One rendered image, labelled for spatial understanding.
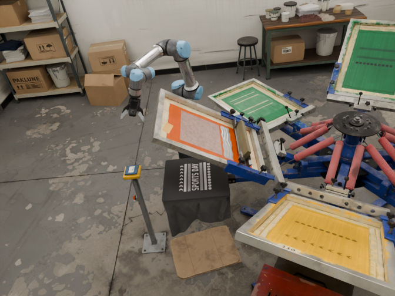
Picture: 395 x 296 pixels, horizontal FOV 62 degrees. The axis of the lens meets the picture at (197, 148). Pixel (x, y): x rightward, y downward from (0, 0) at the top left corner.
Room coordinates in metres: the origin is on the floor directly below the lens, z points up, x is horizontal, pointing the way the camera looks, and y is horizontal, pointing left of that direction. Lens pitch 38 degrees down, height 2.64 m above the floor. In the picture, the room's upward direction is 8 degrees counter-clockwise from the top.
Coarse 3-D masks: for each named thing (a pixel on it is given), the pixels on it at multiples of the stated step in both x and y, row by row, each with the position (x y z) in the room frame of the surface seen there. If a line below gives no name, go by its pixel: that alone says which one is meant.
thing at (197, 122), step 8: (176, 112) 1.92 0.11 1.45; (184, 112) 1.95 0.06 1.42; (192, 112) 1.99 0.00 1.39; (176, 120) 1.82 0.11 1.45; (184, 120) 1.85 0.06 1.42; (192, 120) 1.89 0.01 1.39; (200, 120) 1.92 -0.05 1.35; (208, 120) 1.96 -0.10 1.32; (192, 128) 1.79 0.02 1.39; (200, 128) 1.83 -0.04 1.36; (208, 128) 1.86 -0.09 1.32; (216, 128) 1.90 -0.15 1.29; (216, 136) 1.80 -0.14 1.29; (232, 136) 1.87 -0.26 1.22
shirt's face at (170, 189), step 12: (168, 168) 1.93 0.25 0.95; (216, 168) 1.85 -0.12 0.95; (168, 180) 1.79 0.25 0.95; (216, 180) 1.72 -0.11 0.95; (228, 180) 1.70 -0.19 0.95; (168, 192) 1.66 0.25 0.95; (180, 192) 1.65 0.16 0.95; (192, 192) 1.63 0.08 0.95; (204, 192) 1.62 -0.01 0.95; (216, 192) 1.60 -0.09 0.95; (228, 192) 1.59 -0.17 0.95
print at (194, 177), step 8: (184, 168) 1.90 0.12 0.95; (192, 168) 1.89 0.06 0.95; (200, 168) 1.87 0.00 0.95; (208, 168) 1.86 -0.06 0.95; (184, 176) 1.81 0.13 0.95; (192, 176) 1.80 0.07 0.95; (200, 176) 1.78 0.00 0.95; (208, 176) 1.77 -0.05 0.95; (184, 184) 1.72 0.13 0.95; (192, 184) 1.71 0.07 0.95; (200, 184) 1.70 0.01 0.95; (208, 184) 1.69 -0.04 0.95
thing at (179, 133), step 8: (168, 120) 1.79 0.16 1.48; (176, 128) 1.73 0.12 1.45; (184, 128) 1.76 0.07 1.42; (168, 136) 1.62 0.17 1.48; (176, 136) 1.65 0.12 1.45; (184, 136) 1.67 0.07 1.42; (192, 136) 1.70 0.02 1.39; (200, 136) 1.73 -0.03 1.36; (208, 136) 1.76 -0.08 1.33; (192, 144) 1.62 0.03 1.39; (200, 144) 1.64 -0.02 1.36; (208, 144) 1.67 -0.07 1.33; (216, 144) 1.70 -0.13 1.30; (232, 144) 1.77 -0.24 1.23; (208, 152) 1.59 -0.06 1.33; (216, 152) 1.62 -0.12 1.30; (232, 160) 1.59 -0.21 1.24
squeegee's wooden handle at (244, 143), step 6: (240, 120) 1.95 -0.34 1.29; (240, 126) 1.89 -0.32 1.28; (240, 132) 1.83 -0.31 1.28; (246, 132) 1.81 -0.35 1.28; (240, 138) 1.77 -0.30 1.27; (246, 138) 1.73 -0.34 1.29; (240, 144) 1.72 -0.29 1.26; (246, 144) 1.66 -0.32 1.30; (240, 150) 1.66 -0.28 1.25; (246, 150) 1.61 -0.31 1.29; (246, 156) 1.59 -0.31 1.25
